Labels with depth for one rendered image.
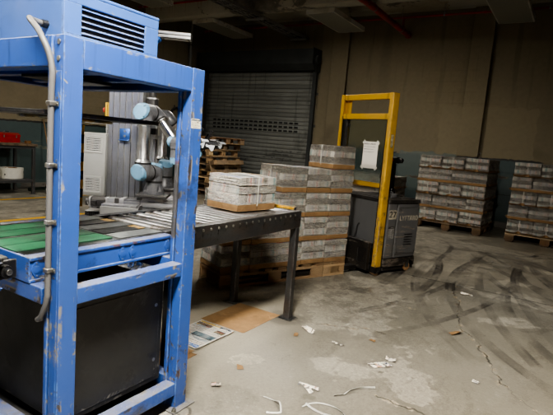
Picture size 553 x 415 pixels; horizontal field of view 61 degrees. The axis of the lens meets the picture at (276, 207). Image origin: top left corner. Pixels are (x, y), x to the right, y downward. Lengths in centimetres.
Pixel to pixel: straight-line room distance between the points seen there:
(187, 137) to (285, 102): 986
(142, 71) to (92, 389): 127
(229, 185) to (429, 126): 781
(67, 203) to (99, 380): 79
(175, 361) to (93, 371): 40
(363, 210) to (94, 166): 285
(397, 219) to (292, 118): 700
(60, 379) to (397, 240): 395
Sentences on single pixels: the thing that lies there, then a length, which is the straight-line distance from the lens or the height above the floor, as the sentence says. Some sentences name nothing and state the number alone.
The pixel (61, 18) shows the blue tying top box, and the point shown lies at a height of 164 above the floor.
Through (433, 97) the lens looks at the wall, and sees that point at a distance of 1058.
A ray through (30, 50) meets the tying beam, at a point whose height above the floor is 150.
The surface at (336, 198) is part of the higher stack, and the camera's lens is 468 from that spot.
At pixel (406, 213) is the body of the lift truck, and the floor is 64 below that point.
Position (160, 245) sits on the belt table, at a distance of 227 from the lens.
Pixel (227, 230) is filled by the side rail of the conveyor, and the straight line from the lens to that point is 271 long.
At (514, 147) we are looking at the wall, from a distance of 1021.
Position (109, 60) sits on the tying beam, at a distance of 182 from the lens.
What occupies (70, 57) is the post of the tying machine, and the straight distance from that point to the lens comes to 173.
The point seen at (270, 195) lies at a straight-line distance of 328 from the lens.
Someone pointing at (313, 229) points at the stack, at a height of 48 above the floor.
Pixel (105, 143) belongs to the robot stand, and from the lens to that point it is 377.
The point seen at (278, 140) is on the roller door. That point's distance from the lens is 1193.
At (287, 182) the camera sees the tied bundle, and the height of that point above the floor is 93.
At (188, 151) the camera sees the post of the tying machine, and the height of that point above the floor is 120.
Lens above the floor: 126
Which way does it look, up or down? 8 degrees down
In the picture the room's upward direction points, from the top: 5 degrees clockwise
